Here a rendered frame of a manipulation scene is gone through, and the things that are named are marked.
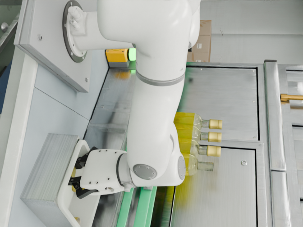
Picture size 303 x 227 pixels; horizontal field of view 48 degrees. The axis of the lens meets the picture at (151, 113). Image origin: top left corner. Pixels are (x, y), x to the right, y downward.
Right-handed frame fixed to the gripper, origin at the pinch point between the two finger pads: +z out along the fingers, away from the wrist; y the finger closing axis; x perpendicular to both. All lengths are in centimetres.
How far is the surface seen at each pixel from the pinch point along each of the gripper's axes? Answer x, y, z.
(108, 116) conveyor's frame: -11.4, 26.3, 2.5
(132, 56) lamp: -9, 50, -2
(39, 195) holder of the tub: 7.1, -9.4, -0.4
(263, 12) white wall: -364, 559, -13
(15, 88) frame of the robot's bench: 18.5, 12.5, 8.3
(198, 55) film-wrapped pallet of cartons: -260, 342, 70
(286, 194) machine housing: -53, 20, -46
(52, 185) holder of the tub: 6.5, -6.9, -2.5
